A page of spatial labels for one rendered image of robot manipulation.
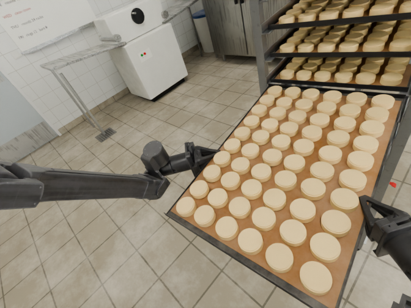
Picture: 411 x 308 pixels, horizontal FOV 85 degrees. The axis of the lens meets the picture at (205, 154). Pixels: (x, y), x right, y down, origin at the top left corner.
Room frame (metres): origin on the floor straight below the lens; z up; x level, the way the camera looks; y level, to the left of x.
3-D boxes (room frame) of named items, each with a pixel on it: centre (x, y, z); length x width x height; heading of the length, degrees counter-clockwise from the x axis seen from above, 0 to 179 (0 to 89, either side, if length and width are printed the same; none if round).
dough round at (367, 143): (0.33, -0.37, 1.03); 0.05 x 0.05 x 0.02
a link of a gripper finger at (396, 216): (0.18, -0.27, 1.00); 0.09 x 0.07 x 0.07; 175
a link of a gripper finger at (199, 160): (0.52, 0.00, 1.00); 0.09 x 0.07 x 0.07; 82
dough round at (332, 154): (0.34, -0.28, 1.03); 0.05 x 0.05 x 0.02
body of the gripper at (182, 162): (0.53, 0.07, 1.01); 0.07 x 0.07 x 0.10; 82
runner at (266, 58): (0.94, -0.57, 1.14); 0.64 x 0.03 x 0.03; 129
